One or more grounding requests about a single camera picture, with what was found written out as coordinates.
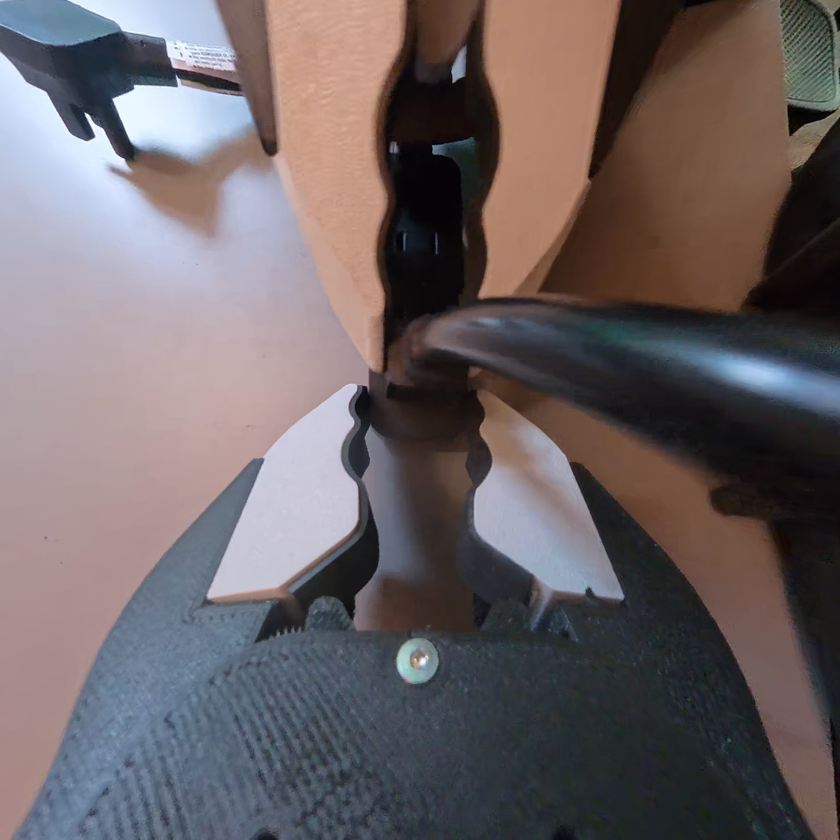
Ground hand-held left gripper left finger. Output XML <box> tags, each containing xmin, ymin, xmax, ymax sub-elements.
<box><xmin>205</xmin><ymin>384</ymin><xmax>378</xmax><ymax>605</ymax></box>

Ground black power cord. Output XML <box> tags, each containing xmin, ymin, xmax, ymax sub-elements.
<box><xmin>387</xmin><ymin>298</ymin><xmax>840</xmax><ymax>526</ymax></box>

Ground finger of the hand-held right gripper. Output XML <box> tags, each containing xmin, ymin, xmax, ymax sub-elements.
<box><xmin>266</xmin><ymin>0</ymin><xmax>421</xmax><ymax>374</ymax></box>
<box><xmin>465</xmin><ymin>0</ymin><xmax>622</xmax><ymax>303</ymax></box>

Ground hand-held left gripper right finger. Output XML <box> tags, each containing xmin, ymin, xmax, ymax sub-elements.
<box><xmin>459</xmin><ymin>394</ymin><xmax>624</xmax><ymax>605</ymax></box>

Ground black power strip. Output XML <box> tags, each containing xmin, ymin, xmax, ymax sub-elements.
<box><xmin>367</xmin><ymin>141</ymin><xmax>487</xmax><ymax>441</ymax></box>

